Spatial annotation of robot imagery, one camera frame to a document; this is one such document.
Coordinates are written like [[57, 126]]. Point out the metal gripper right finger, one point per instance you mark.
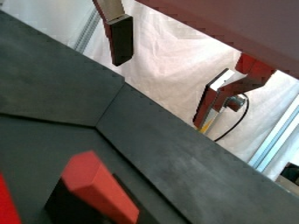
[[256, 73]]

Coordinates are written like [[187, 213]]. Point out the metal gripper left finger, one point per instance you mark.
[[119, 29]]

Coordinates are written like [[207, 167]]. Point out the black curved peg holder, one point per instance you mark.
[[65, 209]]

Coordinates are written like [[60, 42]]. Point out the aluminium frame profile right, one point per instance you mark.
[[276, 137]]

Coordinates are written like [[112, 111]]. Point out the red shape-sorter block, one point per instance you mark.
[[8, 213]]

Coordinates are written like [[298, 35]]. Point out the white backdrop cloth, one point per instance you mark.
[[175, 62]]

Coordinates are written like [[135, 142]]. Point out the aluminium frame profile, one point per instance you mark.
[[276, 137], [87, 31]]

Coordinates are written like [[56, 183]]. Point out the aluminium frame profile left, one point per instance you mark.
[[87, 31]]

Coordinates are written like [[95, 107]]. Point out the red hexagonal peg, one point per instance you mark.
[[91, 182]]

